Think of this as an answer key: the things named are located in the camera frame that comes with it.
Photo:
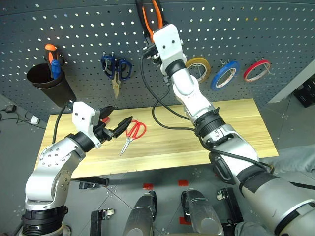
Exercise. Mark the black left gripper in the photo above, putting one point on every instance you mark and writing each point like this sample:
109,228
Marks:
103,132

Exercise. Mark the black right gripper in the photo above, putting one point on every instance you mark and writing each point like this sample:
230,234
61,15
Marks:
150,53

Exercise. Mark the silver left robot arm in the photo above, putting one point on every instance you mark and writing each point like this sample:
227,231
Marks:
46,169

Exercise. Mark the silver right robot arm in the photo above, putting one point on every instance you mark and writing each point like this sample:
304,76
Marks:
221,137

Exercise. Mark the grey perforated pegboard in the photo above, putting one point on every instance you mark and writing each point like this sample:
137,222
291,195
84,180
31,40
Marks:
209,27

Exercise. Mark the metal pegboard hook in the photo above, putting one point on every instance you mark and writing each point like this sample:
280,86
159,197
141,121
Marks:
201,72
267,70
231,70

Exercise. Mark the yellow tape roll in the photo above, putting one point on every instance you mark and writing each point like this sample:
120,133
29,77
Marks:
206,64

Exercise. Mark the red floor tape mark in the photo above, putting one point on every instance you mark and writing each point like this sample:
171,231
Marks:
148,186
183,182

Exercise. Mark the blue tape roll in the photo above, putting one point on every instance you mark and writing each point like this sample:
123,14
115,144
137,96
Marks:
216,79

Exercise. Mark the red tape roll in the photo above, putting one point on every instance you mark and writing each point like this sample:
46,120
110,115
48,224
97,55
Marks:
251,70

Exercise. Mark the black cup holder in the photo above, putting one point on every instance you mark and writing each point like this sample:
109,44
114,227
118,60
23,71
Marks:
54,88

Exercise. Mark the white power adapter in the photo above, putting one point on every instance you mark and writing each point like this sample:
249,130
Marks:
34,119

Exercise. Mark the silver black robot leg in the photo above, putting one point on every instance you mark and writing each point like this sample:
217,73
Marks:
201,216
140,216

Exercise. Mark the black power adapter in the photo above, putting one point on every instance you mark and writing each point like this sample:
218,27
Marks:
10,108

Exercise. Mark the black crate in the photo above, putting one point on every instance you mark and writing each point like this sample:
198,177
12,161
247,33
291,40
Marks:
306,93

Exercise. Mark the grey cloth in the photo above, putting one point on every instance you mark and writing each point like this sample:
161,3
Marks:
292,158

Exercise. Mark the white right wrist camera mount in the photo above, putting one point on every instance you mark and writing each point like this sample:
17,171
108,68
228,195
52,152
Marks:
169,44

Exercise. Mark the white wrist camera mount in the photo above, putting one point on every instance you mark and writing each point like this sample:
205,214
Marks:
82,115
169,44

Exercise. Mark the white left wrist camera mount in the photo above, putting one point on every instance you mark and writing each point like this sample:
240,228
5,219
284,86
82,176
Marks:
82,115

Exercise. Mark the black table foot bracket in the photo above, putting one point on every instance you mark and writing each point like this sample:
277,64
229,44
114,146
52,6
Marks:
97,222
94,183
231,204

